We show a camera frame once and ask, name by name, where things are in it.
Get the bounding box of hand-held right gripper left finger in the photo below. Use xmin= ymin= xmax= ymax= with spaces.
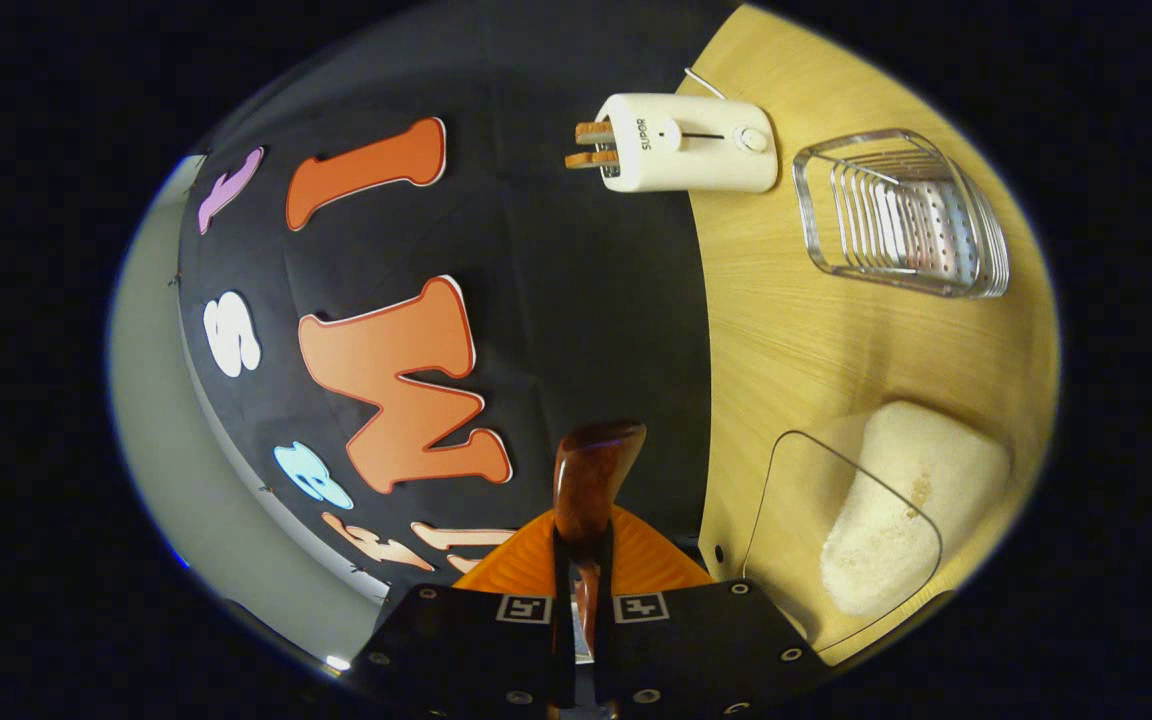
xmin=351 ymin=505 xmax=577 ymax=716

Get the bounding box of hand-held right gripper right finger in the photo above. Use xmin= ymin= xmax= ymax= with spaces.
xmin=591 ymin=505 xmax=827 ymax=716

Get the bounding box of brown wooden spoon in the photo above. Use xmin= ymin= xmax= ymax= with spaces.
xmin=553 ymin=420 xmax=648 ymax=651

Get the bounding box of metal wire chopstick holder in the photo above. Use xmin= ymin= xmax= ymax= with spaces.
xmin=793 ymin=128 xmax=1012 ymax=299

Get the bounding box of clear plastic box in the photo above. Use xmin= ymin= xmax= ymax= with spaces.
xmin=741 ymin=400 xmax=1017 ymax=663

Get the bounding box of white toaster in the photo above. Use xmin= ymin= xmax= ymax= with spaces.
xmin=596 ymin=93 xmax=779 ymax=194

